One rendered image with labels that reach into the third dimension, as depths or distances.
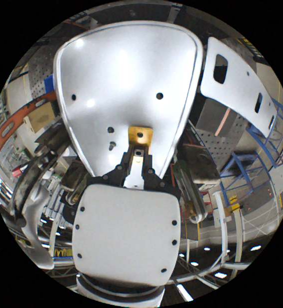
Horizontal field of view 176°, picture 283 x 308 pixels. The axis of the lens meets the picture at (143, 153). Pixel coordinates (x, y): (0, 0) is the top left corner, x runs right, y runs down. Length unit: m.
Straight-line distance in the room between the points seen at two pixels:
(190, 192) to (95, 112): 0.21
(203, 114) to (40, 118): 0.27
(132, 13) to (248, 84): 0.22
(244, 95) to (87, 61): 0.24
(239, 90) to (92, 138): 0.27
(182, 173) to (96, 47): 0.26
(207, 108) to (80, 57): 0.20
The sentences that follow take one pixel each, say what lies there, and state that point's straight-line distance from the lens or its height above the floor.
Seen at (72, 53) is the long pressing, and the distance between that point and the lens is 0.18.
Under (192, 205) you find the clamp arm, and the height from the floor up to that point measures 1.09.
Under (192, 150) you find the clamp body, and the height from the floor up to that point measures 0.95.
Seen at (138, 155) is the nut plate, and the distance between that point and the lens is 0.15.
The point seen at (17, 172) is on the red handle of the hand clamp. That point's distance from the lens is 0.30.
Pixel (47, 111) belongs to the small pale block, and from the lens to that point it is 0.19.
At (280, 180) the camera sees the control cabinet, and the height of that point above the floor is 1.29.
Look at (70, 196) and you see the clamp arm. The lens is 0.34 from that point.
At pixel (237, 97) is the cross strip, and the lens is 0.18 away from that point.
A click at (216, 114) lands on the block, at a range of 0.19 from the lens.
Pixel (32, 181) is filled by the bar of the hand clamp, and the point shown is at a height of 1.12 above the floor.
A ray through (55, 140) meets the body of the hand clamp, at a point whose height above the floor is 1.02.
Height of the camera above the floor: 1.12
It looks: 46 degrees down
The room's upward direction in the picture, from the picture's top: 173 degrees counter-clockwise
